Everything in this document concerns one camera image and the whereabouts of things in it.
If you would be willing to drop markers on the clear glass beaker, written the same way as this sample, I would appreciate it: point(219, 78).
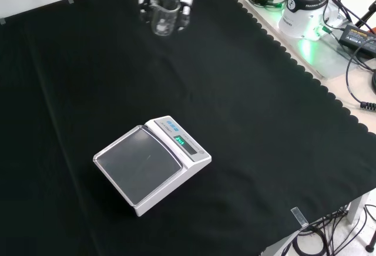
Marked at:
point(164, 15)

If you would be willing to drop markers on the white electronic balance steel pan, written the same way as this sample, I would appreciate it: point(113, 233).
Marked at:
point(147, 162)

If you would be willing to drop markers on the black bench cloth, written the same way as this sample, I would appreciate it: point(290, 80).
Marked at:
point(235, 97)

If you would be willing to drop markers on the black power adapter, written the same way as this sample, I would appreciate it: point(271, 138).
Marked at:
point(359, 37)

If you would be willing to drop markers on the black tripod leg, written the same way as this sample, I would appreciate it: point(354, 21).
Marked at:
point(365, 15)

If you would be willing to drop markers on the white table leg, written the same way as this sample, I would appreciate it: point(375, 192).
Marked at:
point(357, 207)

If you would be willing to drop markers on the grey metal base plate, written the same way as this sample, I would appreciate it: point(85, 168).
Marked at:
point(326, 59)

